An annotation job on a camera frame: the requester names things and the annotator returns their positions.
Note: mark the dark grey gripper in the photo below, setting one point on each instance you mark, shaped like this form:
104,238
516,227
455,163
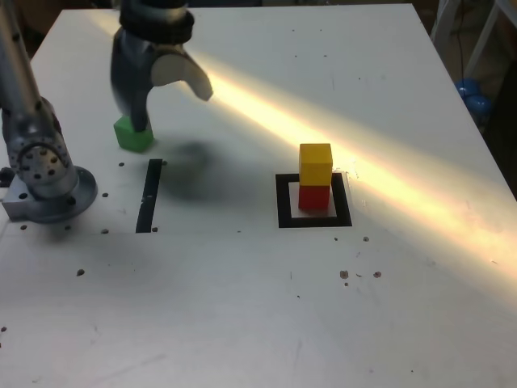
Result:
165,49

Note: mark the green cube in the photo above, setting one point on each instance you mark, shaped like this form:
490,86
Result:
130,142

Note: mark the yellow cube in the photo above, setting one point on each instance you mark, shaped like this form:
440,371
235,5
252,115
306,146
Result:
315,165

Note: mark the red cube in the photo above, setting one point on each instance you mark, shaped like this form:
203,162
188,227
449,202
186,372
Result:
313,198

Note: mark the black tape square outline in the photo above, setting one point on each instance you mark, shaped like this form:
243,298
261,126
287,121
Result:
283,202

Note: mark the black tape strip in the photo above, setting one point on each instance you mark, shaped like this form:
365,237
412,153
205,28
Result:
146,202

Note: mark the blue round ball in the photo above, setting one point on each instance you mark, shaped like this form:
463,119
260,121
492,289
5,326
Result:
466,87
480,105

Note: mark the white metal frame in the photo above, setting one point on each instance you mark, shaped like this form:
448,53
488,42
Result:
488,32

